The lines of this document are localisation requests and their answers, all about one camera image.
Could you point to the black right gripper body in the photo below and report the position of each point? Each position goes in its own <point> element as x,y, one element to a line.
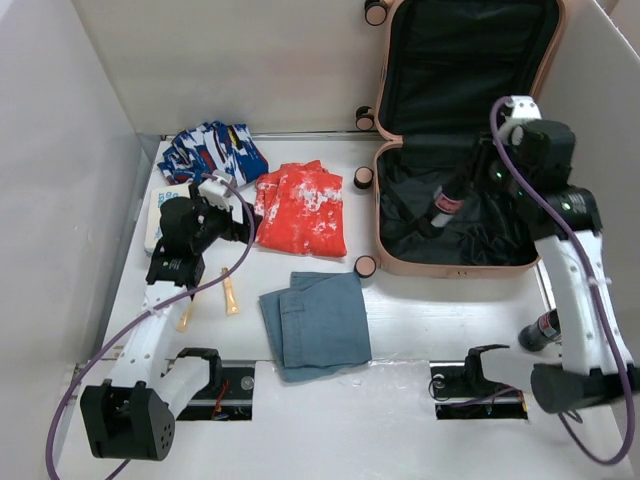
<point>491,169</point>

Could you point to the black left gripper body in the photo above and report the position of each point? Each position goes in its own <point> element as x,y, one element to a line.
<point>215,223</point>

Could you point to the white first aid tin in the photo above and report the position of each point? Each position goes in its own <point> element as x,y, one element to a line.
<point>157,198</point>

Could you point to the cola bottle red cap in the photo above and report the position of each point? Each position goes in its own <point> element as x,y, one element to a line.
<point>447,201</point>

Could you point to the small cream cosmetic tube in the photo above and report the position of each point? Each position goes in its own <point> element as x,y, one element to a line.
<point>232,307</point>

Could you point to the large cream cosmetic tube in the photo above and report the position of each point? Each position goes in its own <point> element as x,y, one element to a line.
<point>183,323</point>

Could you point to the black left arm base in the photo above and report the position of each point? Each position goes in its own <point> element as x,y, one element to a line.
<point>231,401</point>

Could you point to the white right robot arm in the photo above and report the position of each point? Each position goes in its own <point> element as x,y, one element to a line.
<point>530,162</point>

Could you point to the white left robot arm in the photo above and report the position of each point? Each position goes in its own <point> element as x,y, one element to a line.
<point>131,415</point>

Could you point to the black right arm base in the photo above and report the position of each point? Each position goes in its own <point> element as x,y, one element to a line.
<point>461,392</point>

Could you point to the blue white patterned garment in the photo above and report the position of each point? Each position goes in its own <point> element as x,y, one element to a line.
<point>209,147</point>

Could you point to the red white patterned garment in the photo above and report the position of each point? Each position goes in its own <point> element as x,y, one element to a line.
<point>301,206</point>

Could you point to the pink hard-shell suitcase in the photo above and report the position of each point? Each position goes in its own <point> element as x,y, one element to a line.
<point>445,64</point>

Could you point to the folded blue denim shorts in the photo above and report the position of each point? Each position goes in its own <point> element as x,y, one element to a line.
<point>317,326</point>

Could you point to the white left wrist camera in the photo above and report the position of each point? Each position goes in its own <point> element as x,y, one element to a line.
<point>214,190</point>

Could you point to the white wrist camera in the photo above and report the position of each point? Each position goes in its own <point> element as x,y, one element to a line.
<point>518,110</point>
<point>214,190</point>

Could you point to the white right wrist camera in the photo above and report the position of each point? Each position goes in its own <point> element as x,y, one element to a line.
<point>518,110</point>

